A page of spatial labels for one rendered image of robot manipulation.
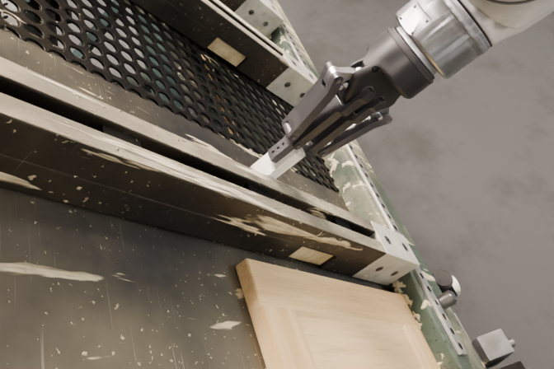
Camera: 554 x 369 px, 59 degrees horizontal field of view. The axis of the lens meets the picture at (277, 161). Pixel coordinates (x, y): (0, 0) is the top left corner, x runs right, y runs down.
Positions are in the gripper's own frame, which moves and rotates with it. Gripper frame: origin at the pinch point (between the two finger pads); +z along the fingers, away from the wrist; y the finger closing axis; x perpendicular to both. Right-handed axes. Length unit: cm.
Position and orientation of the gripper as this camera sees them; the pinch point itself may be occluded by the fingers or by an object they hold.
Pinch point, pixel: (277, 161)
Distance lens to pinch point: 59.5
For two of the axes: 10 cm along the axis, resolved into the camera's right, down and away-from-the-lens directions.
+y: -6.1, -3.0, -7.3
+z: -7.3, 5.8, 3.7
